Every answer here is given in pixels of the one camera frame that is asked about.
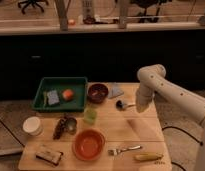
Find blue sponge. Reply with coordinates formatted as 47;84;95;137
47;90;59;105

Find small metal cup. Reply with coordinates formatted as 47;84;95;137
66;118;77;134

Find grey blue cloth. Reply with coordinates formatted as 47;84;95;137
108;86;124;99

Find dark red bowl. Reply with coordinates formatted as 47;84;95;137
87;83;108;104

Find orange bowl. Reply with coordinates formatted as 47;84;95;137
72;129;105;161

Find orange ball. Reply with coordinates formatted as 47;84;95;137
62;89;74;101

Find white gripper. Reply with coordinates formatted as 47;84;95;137
136;83;154;113

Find green yellow strip in tray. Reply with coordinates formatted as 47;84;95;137
43;91;47;107

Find white handled dish brush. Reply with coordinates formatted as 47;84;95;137
116;100;134;111

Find brown chocolate bar block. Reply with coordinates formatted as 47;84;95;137
36;149;63;166

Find black cable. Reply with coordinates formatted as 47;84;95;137
161;125;204;147

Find black office chair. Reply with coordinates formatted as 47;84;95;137
17;0;49;14

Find green plastic tray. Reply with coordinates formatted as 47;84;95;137
33;77;88;112

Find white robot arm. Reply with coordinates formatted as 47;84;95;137
135;64;205;171

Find white cup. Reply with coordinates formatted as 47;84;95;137
23;116;43;136

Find green plastic cup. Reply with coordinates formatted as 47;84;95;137
83;108;97;124

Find dark brown pinecone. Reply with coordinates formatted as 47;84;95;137
53;118;66;139

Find silver fork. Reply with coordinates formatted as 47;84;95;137
108;145;142;156

